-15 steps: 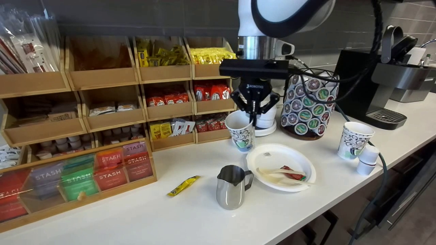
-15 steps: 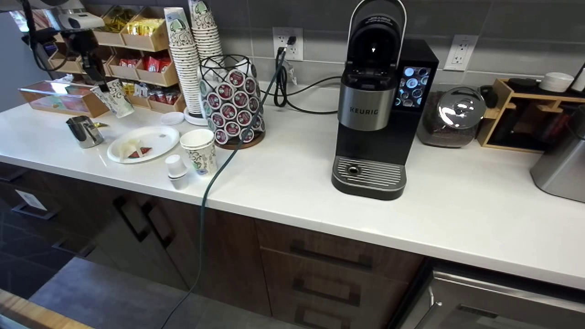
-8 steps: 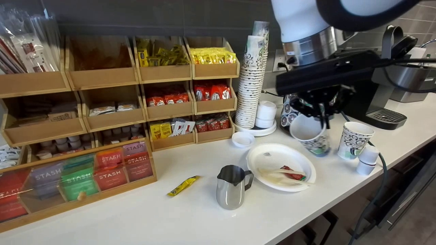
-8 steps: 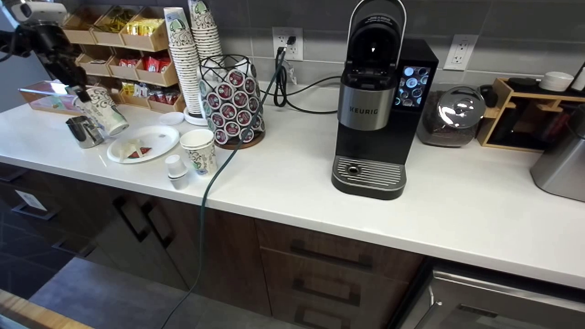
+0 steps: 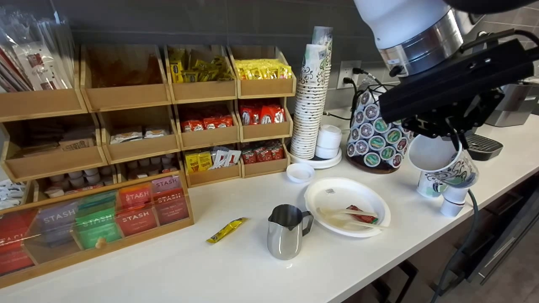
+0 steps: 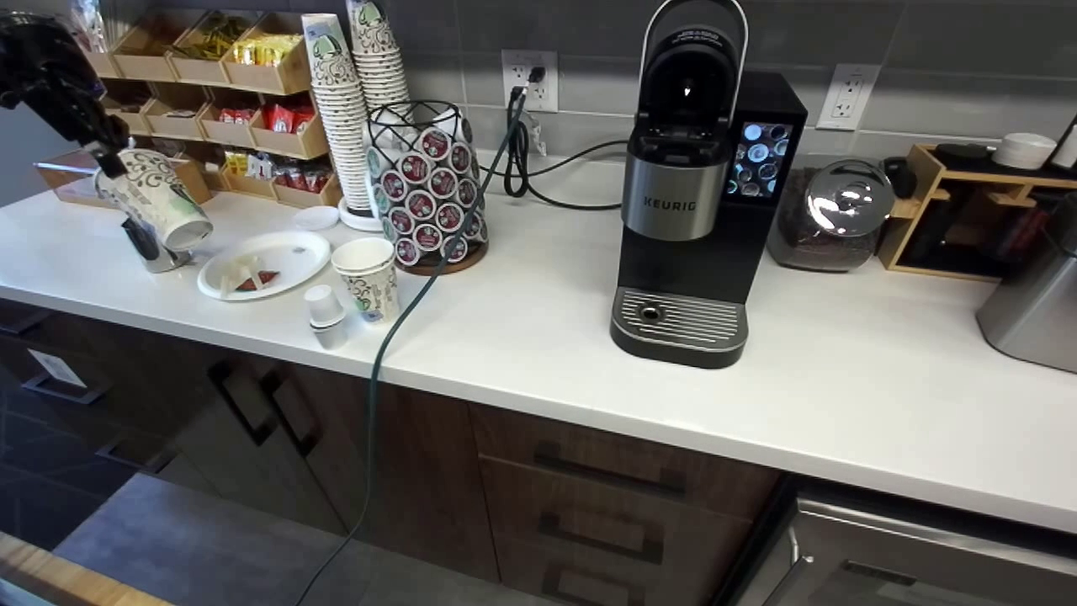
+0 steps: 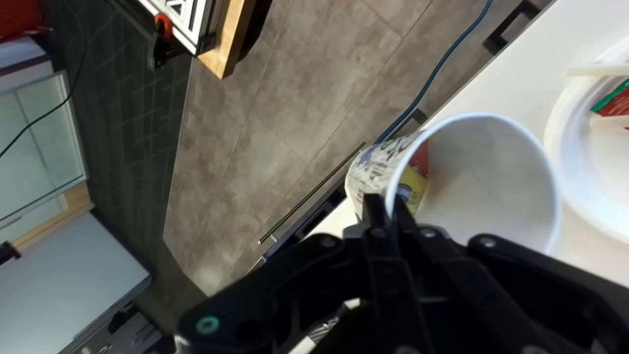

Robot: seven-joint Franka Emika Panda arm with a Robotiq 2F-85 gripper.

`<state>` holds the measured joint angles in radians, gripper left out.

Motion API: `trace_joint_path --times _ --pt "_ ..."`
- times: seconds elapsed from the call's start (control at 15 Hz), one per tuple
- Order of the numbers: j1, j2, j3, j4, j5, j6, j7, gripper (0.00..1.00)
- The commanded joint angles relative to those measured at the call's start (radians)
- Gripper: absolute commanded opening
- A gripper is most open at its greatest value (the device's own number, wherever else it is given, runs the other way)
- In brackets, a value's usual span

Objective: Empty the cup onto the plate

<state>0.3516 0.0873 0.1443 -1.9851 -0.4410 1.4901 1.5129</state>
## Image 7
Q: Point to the yellow sachet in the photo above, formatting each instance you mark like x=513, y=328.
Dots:
x=415, y=187

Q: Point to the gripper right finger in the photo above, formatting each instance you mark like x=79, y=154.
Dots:
x=516, y=285

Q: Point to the red and green sachet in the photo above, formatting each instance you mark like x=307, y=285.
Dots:
x=616, y=101

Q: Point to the white plate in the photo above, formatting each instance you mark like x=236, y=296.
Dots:
x=580, y=162

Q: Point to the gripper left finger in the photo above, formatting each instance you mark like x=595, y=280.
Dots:
x=295, y=275

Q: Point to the glass door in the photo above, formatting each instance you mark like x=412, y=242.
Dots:
x=39, y=147

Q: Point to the white stir stick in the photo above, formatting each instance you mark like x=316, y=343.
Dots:
x=597, y=71

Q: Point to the printed white paper cup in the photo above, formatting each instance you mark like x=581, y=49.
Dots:
x=486, y=182

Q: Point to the orange clamp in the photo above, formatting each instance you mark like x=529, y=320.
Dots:
x=164, y=25

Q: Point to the white cabinet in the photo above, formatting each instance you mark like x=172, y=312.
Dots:
x=64, y=280

